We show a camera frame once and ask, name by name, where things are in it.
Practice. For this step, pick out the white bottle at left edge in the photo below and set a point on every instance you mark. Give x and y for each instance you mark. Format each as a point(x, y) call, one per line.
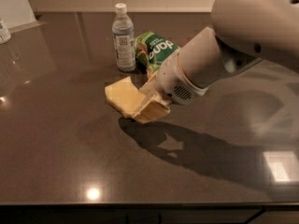
point(5, 34)

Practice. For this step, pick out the yellow wavy sponge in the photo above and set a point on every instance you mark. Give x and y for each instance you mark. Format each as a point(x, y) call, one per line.
point(124, 96)

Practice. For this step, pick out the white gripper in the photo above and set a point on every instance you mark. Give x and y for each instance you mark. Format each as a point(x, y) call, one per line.
point(172, 80)

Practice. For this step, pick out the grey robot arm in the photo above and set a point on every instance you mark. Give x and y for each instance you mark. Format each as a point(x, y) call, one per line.
point(242, 33)

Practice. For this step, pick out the clear plastic water bottle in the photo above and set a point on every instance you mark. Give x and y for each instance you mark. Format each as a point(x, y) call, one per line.
point(123, 37)

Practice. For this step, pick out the green snack bag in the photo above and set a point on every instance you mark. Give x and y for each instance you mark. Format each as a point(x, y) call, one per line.
point(152, 50)

